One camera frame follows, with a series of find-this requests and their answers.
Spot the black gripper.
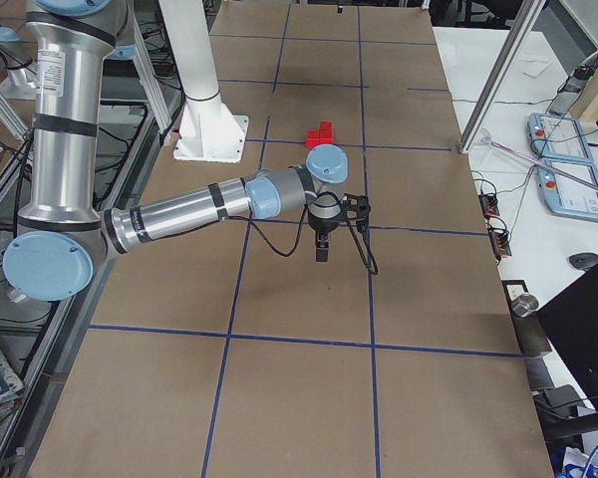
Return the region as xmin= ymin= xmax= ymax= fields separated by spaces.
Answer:
xmin=308 ymin=192 xmax=370 ymax=263

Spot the red block from side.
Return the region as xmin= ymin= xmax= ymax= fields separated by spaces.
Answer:
xmin=305 ymin=129 xmax=321 ymax=149

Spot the orange connector block far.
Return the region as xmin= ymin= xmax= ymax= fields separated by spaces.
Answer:
xmin=478 ymin=192 xmax=499 ymax=218

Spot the orange connector block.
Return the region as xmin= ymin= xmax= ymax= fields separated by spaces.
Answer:
xmin=487 ymin=226 xmax=512 ymax=261
xmin=478 ymin=192 xmax=499 ymax=218

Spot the orange connector block near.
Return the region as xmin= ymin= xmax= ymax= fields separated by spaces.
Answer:
xmin=487 ymin=226 xmax=512 ymax=261

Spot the metal cup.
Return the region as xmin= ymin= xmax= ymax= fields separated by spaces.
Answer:
xmin=510 ymin=293 xmax=539 ymax=318

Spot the near teach pendant tablet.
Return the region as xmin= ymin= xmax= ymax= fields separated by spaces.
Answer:
xmin=538 ymin=159 xmax=598 ymax=222

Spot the teach pendant tablet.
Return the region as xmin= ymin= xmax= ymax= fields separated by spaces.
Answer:
xmin=527 ymin=113 xmax=593 ymax=162
xmin=538 ymin=159 xmax=598 ymax=222

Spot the far teach pendant tablet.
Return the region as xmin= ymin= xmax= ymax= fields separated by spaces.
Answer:
xmin=527 ymin=113 xmax=593 ymax=162

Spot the black computer mouse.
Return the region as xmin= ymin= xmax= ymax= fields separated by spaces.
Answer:
xmin=568 ymin=252 xmax=598 ymax=271

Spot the black monitor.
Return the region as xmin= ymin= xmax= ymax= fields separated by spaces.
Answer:
xmin=537 ymin=263 xmax=598 ymax=410

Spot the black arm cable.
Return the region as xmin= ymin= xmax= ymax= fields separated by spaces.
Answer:
xmin=228 ymin=191 xmax=380 ymax=276

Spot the white camera mast base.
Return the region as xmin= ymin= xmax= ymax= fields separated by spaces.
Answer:
xmin=159 ymin=0 xmax=249 ymax=163

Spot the aluminium frame post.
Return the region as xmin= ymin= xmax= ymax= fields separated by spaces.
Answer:
xmin=457 ymin=0 xmax=546 ymax=154

